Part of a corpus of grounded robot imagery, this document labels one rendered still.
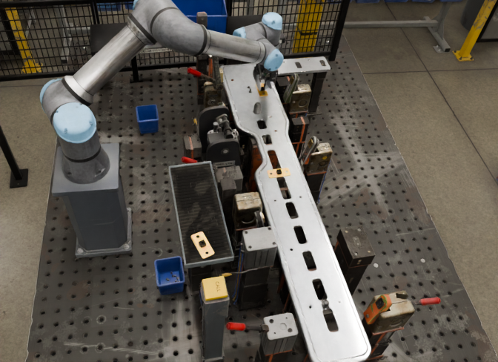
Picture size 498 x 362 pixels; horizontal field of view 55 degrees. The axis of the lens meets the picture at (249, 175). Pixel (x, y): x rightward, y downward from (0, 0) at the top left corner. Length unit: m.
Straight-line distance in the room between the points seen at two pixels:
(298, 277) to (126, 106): 1.34
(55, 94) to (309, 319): 1.03
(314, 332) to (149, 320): 0.62
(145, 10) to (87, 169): 0.53
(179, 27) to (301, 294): 0.88
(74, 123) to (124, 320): 0.72
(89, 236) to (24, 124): 1.82
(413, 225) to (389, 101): 1.83
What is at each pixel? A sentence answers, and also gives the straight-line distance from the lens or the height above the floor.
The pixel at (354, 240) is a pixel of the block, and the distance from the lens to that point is 1.63.
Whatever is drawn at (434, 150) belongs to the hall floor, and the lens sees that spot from 3.60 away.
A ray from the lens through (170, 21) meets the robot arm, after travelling 1.50.
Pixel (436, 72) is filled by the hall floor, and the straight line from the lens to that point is 4.33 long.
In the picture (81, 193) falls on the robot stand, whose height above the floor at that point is 1.09.
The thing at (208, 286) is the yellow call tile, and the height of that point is 1.16.
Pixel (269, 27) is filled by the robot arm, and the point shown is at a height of 1.35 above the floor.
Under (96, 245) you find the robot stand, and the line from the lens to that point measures 1.91.
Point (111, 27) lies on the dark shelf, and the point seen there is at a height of 1.03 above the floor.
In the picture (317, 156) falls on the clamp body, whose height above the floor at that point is 1.03.
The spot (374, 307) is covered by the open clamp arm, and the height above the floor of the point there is 1.05.
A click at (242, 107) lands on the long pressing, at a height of 1.00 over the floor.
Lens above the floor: 2.34
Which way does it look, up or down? 49 degrees down
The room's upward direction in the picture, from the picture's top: 7 degrees clockwise
